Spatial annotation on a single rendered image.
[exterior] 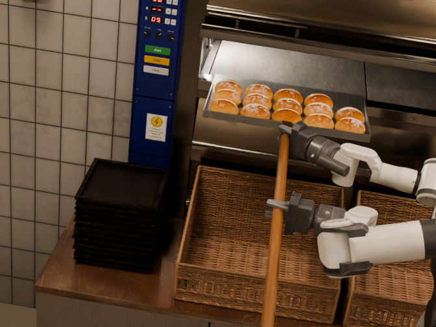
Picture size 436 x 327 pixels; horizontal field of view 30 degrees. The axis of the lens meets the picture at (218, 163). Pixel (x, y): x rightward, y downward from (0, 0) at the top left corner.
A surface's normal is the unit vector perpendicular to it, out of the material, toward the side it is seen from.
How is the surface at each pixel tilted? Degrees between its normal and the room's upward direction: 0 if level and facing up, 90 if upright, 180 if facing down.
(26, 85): 90
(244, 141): 70
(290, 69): 0
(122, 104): 90
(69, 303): 90
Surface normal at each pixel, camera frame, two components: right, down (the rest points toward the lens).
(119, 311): -0.13, 0.47
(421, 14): -0.08, 0.15
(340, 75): 0.11, -0.87
